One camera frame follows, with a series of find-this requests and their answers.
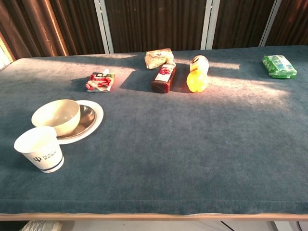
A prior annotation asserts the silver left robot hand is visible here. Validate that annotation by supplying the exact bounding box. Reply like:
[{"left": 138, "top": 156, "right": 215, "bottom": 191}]
[{"left": 19, "top": 219, "right": 63, "bottom": 231}]

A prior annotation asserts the white paper cup blue logo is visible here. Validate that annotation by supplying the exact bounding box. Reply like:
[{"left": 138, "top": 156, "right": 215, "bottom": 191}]
[{"left": 13, "top": 126, "right": 65, "bottom": 174}]

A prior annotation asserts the wooden table edge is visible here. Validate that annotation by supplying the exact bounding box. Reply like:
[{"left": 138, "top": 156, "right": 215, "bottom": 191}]
[{"left": 0, "top": 212, "right": 308, "bottom": 222}]

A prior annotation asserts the beige bowl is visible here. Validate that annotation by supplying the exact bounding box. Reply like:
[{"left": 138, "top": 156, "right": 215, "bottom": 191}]
[{"left": 31, "top": 99, "right": 81, "bottom": 137}]

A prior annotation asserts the shiny metal plate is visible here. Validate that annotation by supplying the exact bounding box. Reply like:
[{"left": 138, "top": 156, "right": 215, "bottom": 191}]
[{"left": 56, "top": 104, "right": 96, "bottom": 140}]

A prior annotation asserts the white round plate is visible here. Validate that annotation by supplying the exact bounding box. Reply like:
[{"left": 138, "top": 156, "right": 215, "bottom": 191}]
[{"left": 56, "top": 100, "right": 104, "bottom": 145}]

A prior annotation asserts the blue velvet table cloth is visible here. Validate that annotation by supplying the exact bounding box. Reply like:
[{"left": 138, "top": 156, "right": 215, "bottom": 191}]
[{"left": 0, "top": 45, "right": 308, "bottom": 216}]

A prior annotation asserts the red white snack pouch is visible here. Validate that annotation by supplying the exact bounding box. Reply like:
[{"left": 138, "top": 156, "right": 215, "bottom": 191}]
[{"left": 85, "top": 69, "right": 116, "bottom": 93}]

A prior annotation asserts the red juice bottle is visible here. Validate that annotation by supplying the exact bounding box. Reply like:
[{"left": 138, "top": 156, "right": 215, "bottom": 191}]
[{"left": 151, "top": 62, "right": 178, "bottom": 93}]

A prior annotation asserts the brown curtain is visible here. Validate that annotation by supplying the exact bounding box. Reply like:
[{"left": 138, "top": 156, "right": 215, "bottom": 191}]
[{"left": 0, "top": 0, "right": 106, "bottom": 61}]

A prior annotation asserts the beige crumpled snack bag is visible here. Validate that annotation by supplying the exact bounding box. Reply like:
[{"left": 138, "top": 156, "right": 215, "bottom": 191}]
[{"left": 144, "top": 48, "right": 174, "bottom": 70}]

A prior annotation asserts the orange juice bottle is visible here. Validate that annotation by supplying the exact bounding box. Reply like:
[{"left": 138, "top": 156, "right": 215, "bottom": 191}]
[{"left": 186, "top": 55, "right": 209, "bottom": 93}]

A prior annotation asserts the green tissue pack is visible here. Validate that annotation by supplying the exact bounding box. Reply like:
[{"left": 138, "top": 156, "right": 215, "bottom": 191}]
[{"left": 261, "top": 54, "right": 298, "bottom": 79}]

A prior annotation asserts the black cable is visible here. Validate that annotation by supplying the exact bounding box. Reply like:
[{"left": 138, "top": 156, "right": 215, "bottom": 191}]
[{"left": 220, "top": 220, "right": 233, "bottom": 231}]

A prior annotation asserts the white window frame post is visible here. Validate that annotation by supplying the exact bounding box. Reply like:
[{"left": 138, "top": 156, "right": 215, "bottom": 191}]
[
  {"left": 259, "top": 0, "right": 282, "bottom": 47},
  {"left": 93, "top": 0, "right": 115, "bottom": 54},
  {"left": 200, "top": 0, "right": 221, "bottom": 51}
]

